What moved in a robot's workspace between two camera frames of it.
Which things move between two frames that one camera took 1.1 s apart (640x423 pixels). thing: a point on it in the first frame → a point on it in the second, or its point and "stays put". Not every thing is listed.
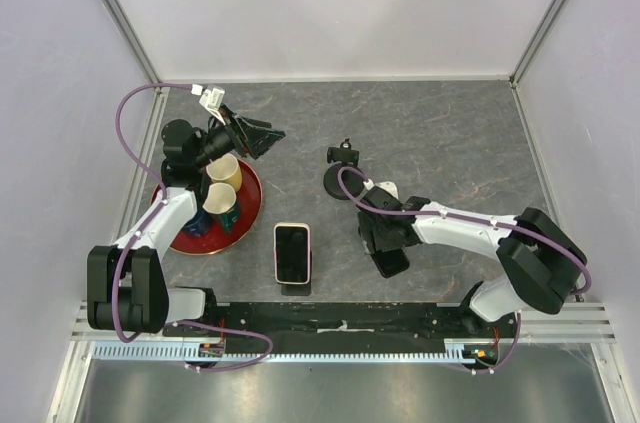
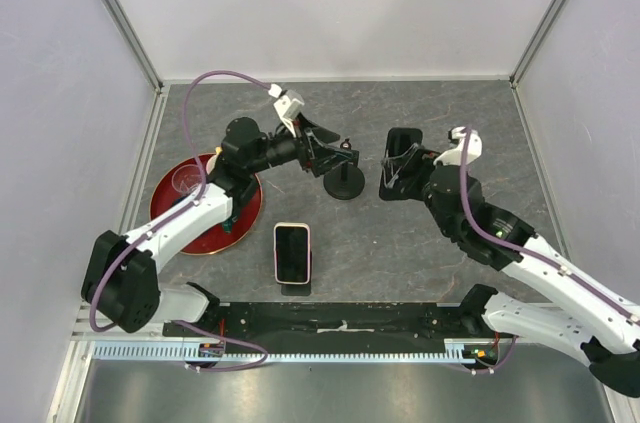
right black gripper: x=366 y=225 → x=422 y=164
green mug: x=228 y=219 stays put
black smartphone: x=391 y=262 → x=401 y=141
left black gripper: x=250 y=139 → x=307 y=158
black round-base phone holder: x=342 y=156 stays put
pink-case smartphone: x=292 y=253 stays put
